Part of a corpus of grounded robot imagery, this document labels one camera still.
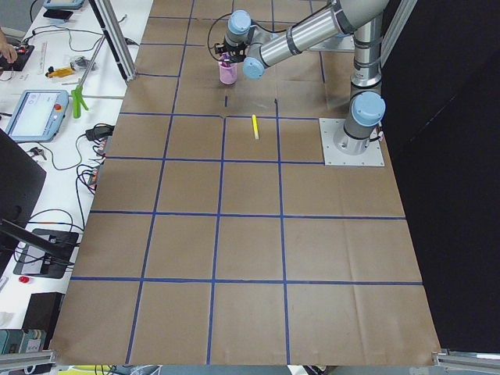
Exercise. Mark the yellow black tool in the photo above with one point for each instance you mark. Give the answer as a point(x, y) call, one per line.
point(60, 72)

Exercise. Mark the brown paper table cover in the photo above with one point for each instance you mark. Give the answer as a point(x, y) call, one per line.
point(207, 246)

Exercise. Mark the black docking device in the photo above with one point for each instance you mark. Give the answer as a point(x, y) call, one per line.
point(35, 262)

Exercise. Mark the aluminium frame post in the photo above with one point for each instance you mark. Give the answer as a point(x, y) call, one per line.
point(106, 17)

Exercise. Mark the black phone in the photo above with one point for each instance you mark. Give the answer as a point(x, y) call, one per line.
point(57, 14)

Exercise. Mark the blue teach pendant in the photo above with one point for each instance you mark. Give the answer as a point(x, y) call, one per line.
point(38, 115)

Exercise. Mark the green handled grabber tool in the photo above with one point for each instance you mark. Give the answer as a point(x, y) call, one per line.
point(77, 92)

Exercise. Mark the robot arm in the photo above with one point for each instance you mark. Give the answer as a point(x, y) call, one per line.
point(258, 49)

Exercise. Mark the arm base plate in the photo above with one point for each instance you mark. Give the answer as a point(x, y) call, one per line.
point(341, 150)
point(335, 44)

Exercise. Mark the yellow pen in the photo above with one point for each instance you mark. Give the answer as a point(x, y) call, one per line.
point(255, 126)

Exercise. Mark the black monitor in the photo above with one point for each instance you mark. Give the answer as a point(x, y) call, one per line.
point(22, 180)

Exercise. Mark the black power adapter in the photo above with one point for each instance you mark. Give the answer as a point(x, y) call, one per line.
point(99, 131)

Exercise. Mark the pink mesh cup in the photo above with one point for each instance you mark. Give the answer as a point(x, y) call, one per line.
point(228, 73)

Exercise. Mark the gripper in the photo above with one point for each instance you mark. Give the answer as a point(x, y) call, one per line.
point(231, 53)

